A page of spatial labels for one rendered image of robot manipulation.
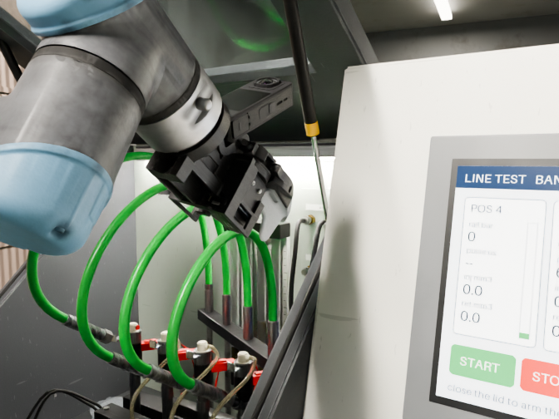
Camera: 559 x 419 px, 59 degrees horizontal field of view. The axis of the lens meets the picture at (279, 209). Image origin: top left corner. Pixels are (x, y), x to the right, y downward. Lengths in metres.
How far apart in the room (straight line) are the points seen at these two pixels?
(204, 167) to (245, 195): 0.06
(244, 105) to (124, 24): 0.17
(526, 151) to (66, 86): 0.49
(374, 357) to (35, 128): 0.49
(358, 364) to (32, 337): 0.74
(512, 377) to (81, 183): 0.49
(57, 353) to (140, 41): 0.96
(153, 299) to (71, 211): 1.01
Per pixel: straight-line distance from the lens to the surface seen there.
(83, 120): 0.31
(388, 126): 0.68
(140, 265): 0.68
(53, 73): 0.32
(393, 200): 0.66
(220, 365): 0.82
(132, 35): 0.34
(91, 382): 1.31
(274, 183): 0.50
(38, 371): 1.22
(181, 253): 1.20
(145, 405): 0.98
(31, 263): 0.78
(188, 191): 0.45
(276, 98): 0.50
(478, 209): 0.62
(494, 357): 0.62
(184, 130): 0.40
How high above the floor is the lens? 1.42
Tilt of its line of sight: 6 degrees down
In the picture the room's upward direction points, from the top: straight up
